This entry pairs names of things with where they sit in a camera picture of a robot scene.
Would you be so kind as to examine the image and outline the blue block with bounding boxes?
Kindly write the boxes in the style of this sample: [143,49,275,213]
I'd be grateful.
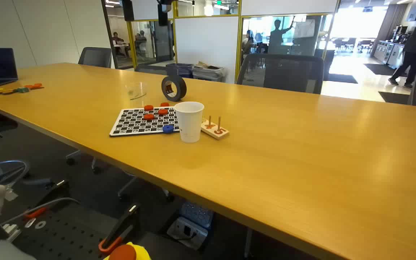
[164,125,174,135]

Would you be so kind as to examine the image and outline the white paper cup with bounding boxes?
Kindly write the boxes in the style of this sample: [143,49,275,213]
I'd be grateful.
[174,101,204,143]

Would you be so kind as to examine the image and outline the wooden peg base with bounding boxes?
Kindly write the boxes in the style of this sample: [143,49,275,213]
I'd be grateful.
[201,117,229,139]

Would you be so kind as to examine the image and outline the black tape roll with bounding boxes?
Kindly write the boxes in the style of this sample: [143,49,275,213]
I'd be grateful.
[161,77,187,101]

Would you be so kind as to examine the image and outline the checkered calibration board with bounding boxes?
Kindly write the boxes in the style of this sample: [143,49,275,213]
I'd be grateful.
[110,107,180,138]

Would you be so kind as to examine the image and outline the floor power box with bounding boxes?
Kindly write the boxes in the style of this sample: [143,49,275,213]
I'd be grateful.
[167,217,208,250]

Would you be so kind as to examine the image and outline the grey office chair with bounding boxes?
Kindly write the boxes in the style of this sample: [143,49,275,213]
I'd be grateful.
[80,47,112,68]

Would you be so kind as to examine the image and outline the red emergency stop button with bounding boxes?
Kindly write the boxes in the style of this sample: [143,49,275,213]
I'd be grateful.
[104,243,152,260]

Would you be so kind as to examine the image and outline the orange green tool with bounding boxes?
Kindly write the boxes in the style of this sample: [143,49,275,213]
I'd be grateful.
[0,83,44,96]

